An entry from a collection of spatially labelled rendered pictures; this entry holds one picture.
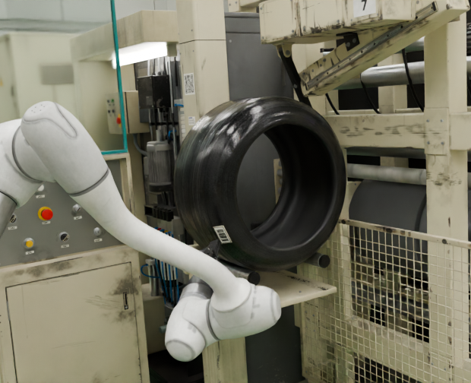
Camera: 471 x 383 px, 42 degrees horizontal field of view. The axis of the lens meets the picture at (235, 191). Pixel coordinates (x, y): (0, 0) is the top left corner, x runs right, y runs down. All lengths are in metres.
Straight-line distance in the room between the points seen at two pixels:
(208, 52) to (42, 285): 1.03
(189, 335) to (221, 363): 0.89
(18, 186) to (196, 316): 0.51
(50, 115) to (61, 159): 0.09
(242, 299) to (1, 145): 0.62
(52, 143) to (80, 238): 1.21
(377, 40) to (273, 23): 0.40
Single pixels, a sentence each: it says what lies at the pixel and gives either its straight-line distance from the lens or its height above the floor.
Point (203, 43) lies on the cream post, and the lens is 2.17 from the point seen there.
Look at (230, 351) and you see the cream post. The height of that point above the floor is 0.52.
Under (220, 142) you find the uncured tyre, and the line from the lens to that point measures 1.78.
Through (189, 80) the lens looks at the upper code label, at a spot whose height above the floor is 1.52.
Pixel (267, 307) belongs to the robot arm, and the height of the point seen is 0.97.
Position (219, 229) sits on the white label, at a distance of 1.78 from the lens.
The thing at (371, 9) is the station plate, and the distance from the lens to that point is 1.84.
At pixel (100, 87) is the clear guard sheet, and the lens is 2.38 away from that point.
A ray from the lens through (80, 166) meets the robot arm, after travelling 1.24.
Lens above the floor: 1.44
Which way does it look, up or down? 8 degrees down
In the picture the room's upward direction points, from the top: 4 degrees counter-clockwise
